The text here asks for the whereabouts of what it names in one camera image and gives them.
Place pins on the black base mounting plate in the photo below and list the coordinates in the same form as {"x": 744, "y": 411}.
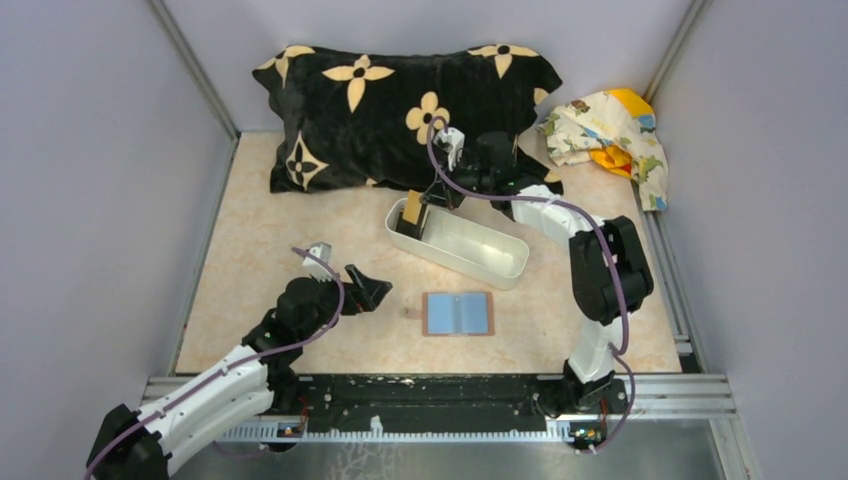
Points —
{"x": 496, "y": 403}

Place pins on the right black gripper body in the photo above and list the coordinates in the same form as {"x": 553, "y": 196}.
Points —
{"x": 461, "y": 181}

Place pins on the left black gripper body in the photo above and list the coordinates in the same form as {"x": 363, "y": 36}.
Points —
{"x": 354, "y": 301}

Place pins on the stack of cards in bin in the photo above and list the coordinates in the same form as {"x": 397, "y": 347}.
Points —
{"x": 411, "y": 229}

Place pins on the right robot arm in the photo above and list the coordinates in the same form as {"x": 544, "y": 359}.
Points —
{"x": 610, "y": 275}

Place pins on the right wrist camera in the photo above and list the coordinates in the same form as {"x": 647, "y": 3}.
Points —
{"x": 451, "y": 140}

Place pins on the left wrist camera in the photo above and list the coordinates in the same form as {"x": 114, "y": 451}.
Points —
{"x": 316, "y": 261}

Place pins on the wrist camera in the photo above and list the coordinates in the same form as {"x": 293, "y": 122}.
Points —
{"x": 451, "y": 140}
{"x": 316, "y": 261}

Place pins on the black floral pillow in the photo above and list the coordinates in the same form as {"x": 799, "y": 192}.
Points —
{"x": 356, "y": 119}

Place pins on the white oblong plastic bin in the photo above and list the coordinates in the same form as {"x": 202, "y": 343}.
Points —
{"x": 461, "y": 245}

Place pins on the cartoon print cloth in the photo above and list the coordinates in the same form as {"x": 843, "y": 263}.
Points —
{"x": 616, "y": 130}

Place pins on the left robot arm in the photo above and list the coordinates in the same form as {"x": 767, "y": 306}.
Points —
{"x": 155, "y": 440}

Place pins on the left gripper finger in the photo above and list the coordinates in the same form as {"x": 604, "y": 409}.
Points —
{"x": 373, "y": 294}
{"x": 359, "y": 279}

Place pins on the brown leather card holder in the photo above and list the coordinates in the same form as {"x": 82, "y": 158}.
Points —
{"x": 454, "y": 314}

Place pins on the aluminium frame rail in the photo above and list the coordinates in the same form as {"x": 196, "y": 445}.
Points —
{"x": 651, "y": 397}

